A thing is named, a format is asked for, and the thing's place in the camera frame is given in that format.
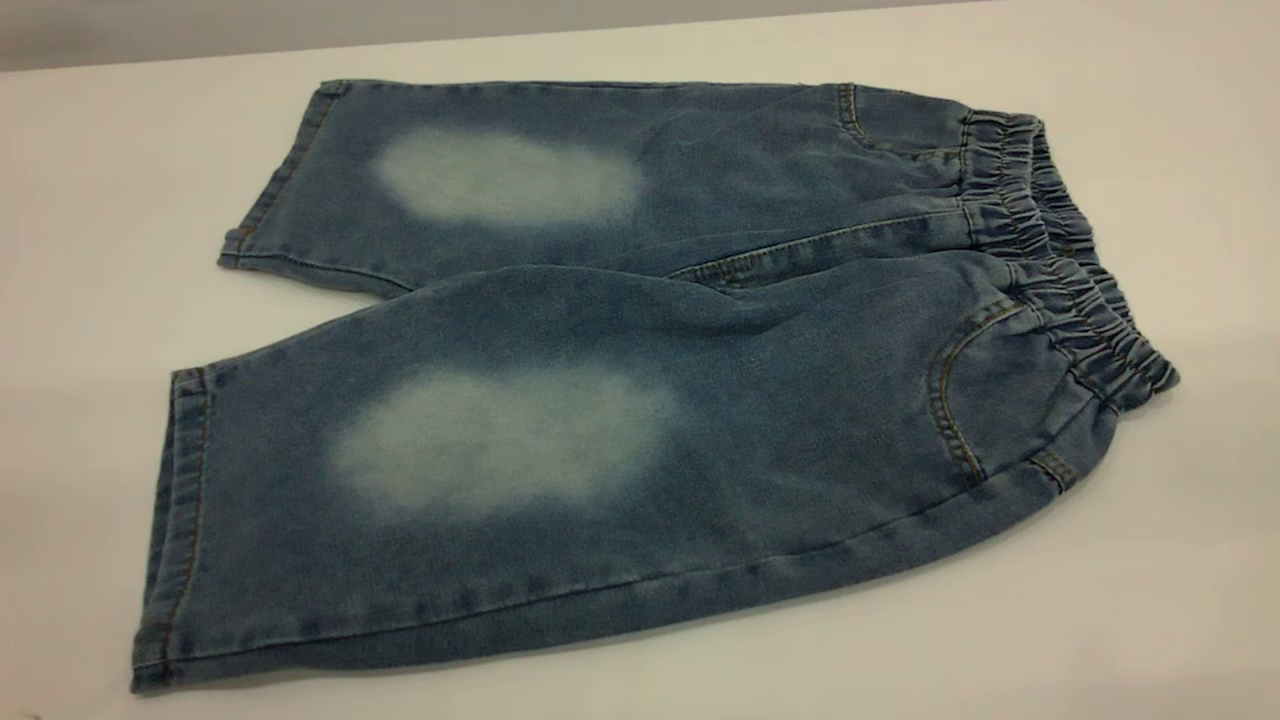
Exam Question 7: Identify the blue denim shorts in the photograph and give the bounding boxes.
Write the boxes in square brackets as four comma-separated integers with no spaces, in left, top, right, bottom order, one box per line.
[130,78,1181,694]

